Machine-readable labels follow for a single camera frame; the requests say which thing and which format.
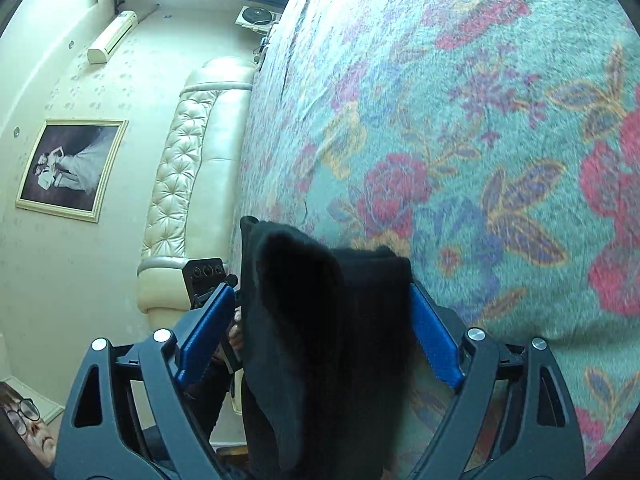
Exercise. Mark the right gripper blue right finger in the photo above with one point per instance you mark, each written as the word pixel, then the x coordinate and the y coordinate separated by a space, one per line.
pixel 538 436

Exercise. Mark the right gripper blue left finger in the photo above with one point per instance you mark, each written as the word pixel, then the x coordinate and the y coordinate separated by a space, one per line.
pixel 100 434

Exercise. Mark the black pants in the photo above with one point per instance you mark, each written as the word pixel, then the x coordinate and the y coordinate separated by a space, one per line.
pixel 326 348

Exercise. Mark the person left hand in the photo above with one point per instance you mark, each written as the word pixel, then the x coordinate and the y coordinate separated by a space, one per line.
pixel 235 335

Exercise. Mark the cream tufted leather headboard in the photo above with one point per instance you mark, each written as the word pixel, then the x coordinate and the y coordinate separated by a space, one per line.
pixel 194 190

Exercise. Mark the white desk fan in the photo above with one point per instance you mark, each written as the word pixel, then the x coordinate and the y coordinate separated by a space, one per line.
pixel 257 19

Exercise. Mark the floral bedspread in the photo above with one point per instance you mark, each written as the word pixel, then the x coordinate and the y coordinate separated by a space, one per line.
pixel 494 143

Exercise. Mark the gold framed wall picture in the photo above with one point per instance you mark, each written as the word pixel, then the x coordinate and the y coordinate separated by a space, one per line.
pixel 68 169

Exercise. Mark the white wall air conditioner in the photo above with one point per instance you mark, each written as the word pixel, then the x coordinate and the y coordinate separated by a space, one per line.
pixel 112 37

